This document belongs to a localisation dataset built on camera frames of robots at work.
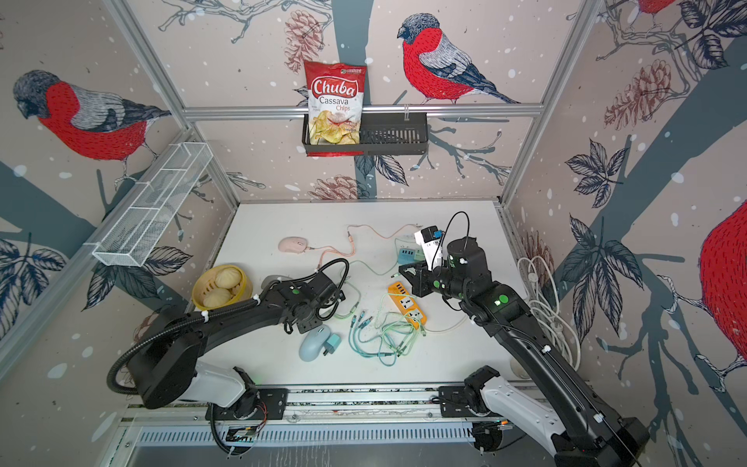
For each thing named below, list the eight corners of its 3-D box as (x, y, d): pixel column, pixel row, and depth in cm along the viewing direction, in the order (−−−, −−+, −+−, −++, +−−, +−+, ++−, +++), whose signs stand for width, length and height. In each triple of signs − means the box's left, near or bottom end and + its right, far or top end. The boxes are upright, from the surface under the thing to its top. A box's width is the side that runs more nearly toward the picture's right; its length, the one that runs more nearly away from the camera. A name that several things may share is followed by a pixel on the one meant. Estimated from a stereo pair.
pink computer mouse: (279, 254, 107) (276, 248, 104) (282, 241, 111) (279, 235, 108) (306, 254, 107) (304, 248, 104) (309, 241, 111) (307, 235, 108)
